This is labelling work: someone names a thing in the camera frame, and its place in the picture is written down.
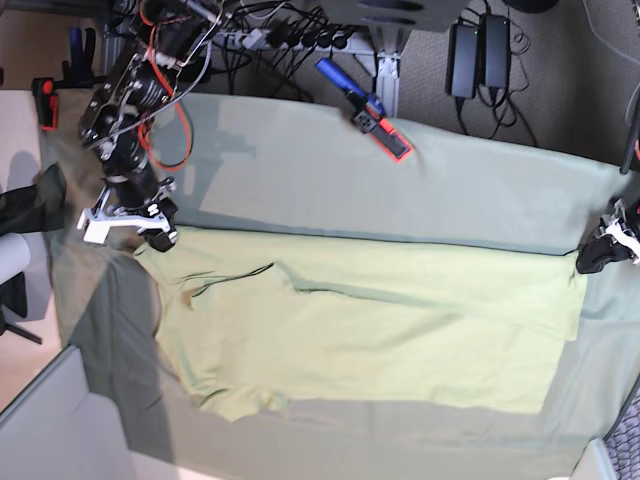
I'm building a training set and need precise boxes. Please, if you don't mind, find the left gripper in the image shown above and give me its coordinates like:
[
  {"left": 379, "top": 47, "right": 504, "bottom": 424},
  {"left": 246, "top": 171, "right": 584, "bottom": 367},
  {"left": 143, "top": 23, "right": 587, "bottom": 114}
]
[{"left": 576, "top": 198, "right": 639, "bottom": 274}]

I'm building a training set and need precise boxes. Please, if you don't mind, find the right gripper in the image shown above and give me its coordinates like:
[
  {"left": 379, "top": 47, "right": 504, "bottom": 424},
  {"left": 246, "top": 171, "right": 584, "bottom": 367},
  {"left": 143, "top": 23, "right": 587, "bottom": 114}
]
[{"left": 136, "top": 185, "right": 178, "bottom": 252}]

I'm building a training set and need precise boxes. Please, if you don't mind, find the light green T-shirt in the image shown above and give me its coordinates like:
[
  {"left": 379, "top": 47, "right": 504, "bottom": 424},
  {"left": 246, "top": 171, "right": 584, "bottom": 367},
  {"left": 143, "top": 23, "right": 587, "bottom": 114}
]
[{"left": 135, "top": 228, "right": 587, "bottom": 421}]

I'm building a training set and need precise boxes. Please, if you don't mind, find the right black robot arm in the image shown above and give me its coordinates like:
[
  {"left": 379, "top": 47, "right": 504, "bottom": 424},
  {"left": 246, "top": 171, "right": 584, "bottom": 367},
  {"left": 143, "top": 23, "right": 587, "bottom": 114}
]
[{"left": 77, "top": 1, "right": 224, "bottom": 252}]

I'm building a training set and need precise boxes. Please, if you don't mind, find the dark cloth piece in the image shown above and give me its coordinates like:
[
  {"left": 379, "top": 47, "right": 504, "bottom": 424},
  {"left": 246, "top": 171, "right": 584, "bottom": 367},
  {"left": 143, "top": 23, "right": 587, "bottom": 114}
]
[{"left": 1, "top": 164, "right": 67, "bottom": 235}]

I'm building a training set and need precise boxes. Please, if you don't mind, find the red black clamp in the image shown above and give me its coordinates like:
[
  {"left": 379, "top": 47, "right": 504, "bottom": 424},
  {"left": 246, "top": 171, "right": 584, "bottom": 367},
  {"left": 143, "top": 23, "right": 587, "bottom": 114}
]
[{"left": 31, "top": 77, "right": 59, "bottom": 131}]

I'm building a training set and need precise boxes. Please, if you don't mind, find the white box at edge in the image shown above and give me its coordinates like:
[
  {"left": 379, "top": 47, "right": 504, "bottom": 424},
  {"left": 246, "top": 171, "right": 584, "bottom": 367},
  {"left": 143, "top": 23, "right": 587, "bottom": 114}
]
[{"left": 1, "top": 347, "right": 136, "bottom": 479}]

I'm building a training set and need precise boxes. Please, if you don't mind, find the blue black clamp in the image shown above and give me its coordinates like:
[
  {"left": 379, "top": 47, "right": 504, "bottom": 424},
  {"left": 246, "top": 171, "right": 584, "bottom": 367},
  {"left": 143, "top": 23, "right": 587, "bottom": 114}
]
[{"left": 315, "top": 58, "right": 414, "bottom": 163}]

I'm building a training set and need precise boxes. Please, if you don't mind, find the black power adapter brick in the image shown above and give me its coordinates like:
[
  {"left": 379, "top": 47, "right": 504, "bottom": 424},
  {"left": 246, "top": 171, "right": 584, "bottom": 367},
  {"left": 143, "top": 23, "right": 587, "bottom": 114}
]
[{"left": 445, "top": 23, "right": 479, "bottom": 99}]

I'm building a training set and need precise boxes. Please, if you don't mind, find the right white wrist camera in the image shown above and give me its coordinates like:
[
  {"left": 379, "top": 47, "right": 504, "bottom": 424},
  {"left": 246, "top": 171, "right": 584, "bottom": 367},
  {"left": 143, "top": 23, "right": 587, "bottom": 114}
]
[{"left": 76, "top": 208, "right": 171, "bottom": 245}]

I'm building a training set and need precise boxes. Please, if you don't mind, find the grey aluminium table frame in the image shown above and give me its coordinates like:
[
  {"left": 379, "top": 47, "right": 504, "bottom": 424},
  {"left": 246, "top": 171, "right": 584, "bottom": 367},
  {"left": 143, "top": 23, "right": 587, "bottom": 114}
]
[{"left": 98, "top": 28, "right": 401, "bottom": 117}]

